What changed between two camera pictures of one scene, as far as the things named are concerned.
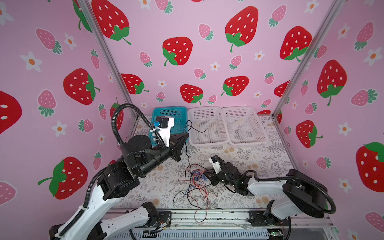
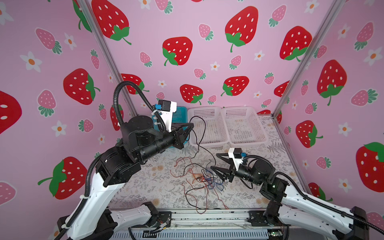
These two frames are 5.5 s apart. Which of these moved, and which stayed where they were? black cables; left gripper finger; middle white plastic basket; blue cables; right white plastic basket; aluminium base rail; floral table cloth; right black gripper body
Moved: left gripper finger; right black gripper body; black cables; blue cables
Stayed: right white plastic basket; floral table cloth; middle white plastic basket; aluminium base rail
